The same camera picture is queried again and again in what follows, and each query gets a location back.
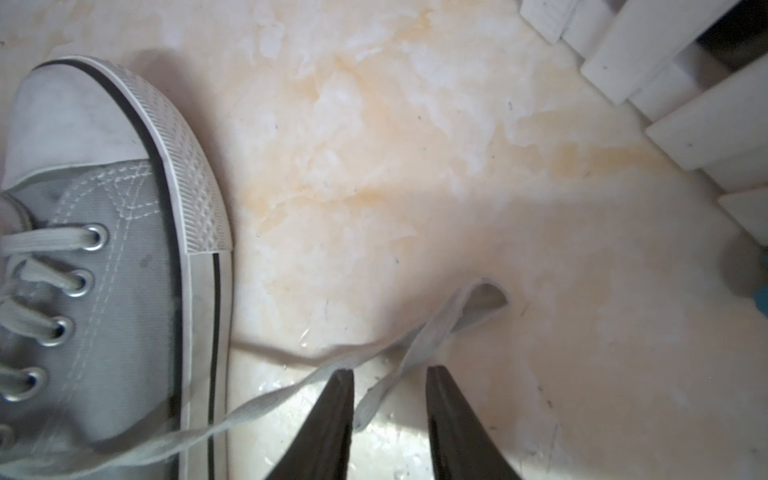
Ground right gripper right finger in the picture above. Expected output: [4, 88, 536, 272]
[426, 365, 520, 480]

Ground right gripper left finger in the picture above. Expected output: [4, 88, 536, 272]
[267, 369, 355, 479]

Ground grey shoelace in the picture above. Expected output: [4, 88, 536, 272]
[0, 223, 511, 480]

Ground grey canvas sneaker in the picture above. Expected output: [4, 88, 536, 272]
[1, 56, 233, 479]

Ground white blue toy crib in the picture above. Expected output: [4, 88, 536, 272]
[518, 0, 768, 319]

